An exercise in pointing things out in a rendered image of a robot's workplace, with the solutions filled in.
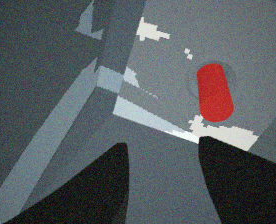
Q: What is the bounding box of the red peg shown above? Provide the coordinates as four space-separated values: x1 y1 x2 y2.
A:
198 63 234 123

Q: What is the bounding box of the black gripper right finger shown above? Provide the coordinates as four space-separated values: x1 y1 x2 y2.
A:
199 136 276 224

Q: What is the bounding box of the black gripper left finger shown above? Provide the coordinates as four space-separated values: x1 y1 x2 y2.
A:
2 143 130 224

